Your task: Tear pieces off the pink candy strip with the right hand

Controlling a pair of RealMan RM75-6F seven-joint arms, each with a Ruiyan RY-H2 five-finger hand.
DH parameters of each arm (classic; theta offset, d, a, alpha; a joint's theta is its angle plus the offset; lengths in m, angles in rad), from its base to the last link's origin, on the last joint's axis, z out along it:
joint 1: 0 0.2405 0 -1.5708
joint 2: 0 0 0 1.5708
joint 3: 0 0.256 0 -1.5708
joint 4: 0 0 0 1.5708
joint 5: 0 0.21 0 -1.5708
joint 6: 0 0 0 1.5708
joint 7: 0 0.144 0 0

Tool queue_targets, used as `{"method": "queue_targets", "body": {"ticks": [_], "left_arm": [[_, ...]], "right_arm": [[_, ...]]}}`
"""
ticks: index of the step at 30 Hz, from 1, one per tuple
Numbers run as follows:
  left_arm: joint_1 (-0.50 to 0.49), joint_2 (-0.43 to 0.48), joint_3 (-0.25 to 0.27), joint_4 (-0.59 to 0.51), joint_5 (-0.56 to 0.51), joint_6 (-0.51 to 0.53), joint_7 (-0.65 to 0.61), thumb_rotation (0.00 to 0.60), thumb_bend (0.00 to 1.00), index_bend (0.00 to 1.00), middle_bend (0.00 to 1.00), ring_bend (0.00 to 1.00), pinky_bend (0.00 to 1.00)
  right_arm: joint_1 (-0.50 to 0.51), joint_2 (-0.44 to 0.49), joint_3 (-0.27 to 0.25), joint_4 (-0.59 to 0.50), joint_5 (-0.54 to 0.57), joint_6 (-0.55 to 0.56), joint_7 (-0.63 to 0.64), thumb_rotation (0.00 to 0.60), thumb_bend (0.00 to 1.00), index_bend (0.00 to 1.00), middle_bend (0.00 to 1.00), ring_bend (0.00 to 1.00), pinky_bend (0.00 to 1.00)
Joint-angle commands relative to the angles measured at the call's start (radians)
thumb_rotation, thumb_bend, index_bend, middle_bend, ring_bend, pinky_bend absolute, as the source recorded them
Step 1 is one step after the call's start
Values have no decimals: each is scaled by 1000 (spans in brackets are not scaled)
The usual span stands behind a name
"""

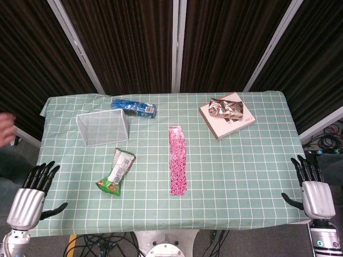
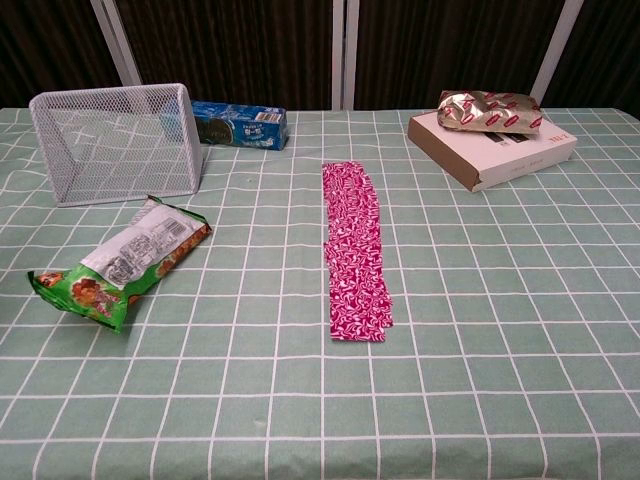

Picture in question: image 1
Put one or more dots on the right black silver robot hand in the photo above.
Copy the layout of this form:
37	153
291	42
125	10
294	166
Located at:
319	199

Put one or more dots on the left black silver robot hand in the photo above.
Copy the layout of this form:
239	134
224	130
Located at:
25	206

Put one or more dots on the pink candy strip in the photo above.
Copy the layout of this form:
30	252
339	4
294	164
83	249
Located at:
177	160

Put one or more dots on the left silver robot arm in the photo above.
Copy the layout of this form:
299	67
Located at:
12	242

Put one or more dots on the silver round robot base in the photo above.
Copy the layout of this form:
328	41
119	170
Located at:
166	243

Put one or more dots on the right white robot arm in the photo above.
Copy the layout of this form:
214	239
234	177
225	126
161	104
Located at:
325	238

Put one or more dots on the person bare hand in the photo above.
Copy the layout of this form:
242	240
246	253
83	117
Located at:
6	131

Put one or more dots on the green white checked tablecloth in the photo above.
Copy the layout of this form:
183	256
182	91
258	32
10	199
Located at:
227	174

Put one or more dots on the green white snack bag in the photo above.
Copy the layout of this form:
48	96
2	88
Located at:
119	171

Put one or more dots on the clear plastic box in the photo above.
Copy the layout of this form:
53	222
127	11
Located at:
101	128

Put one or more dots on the pink flat box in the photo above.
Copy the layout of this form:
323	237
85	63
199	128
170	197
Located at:
230	127

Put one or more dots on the gold red foil bag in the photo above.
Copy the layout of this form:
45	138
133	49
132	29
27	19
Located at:
227	108

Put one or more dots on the dark ribbed partition panel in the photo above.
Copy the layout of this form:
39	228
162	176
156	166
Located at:
227	40
26	59
120	40
316	59

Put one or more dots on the blue cookie package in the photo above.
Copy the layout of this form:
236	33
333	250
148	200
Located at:
139	107

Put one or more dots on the white partition base rail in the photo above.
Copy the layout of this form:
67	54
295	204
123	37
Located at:
321	124
28	136

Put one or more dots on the white partition post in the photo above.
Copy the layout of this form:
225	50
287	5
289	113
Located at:
77	48
178	45
273	45

